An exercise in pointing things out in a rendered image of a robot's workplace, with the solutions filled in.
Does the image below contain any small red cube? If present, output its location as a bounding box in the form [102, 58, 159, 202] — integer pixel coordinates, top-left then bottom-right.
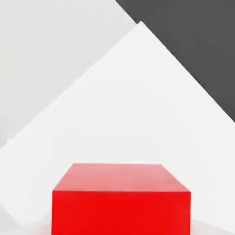
[51, 162, 191, 235]

